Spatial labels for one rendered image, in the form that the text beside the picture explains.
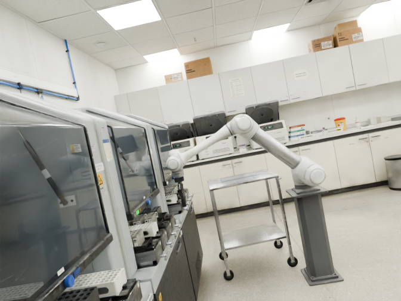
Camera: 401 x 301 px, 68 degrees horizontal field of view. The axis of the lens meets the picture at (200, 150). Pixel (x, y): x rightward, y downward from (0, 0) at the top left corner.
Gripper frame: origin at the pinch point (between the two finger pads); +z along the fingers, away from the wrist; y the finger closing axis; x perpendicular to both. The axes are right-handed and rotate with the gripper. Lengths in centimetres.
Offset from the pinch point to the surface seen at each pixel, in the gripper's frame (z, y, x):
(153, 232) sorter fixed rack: -4, 76, -6
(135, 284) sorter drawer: 0, 123, -3
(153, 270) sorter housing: 7, 98, -3
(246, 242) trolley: 52, -31, 42
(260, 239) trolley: 52, -33, 55
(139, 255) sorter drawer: 1, 93, -10
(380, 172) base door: 59, -229, 260
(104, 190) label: -35, 112, -11
